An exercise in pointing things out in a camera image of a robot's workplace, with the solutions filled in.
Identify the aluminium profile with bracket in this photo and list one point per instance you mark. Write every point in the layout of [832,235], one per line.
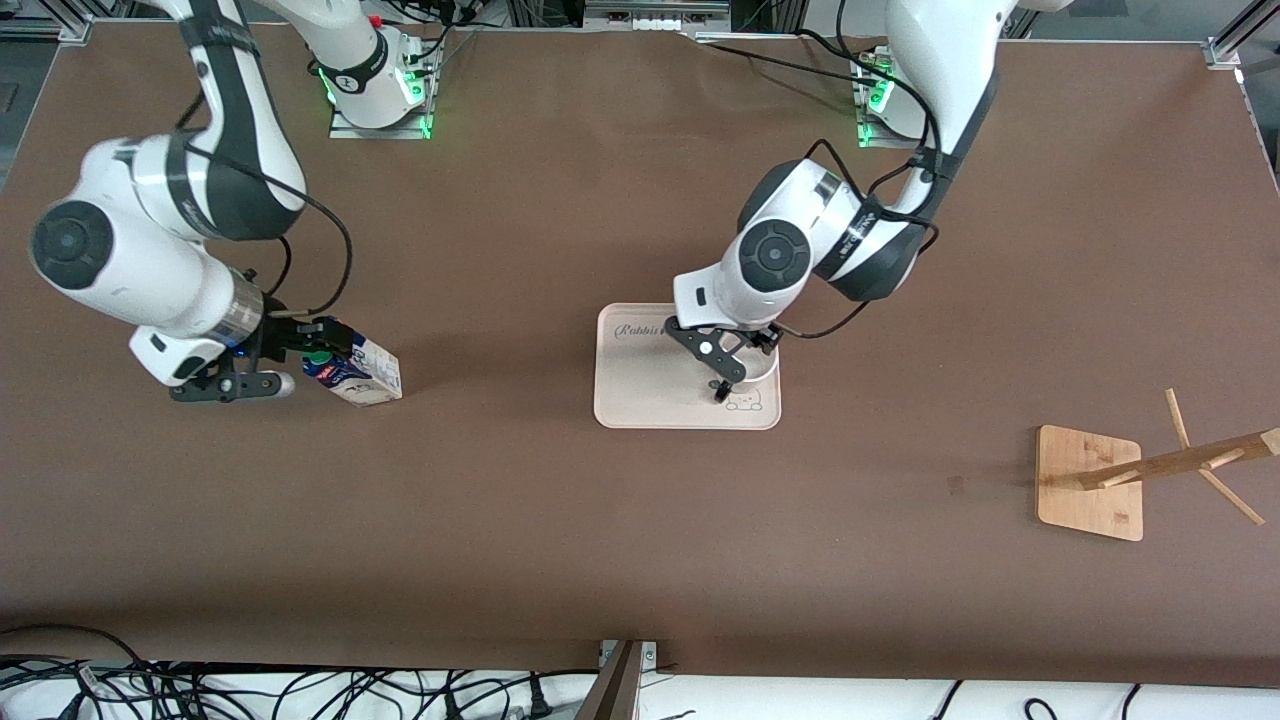
[615,690]

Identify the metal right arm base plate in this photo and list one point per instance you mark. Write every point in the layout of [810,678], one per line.
[425,125]

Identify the blue white milk carton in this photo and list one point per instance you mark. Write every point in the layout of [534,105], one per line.
[375,380]

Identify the beige rabbit print tray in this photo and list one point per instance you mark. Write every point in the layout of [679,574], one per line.
[640,390]

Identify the black power plug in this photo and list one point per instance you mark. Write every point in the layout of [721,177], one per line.
[540,700]

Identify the white power strip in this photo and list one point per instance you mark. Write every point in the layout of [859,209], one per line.
[655,18]

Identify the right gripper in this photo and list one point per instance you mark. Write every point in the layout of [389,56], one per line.
[277,334]

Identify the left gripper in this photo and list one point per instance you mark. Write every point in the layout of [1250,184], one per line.
[765,340]

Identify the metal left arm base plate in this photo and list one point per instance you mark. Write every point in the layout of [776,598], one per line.
[868,138]

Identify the wooden cup rack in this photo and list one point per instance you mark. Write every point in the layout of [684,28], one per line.
[1085,500]

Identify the aluminium frame corner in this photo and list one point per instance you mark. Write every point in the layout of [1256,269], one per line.
[1230,45]

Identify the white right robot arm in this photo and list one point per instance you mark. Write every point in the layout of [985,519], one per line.
[130,260]

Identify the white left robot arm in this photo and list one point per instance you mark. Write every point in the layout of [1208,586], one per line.
[940,60]

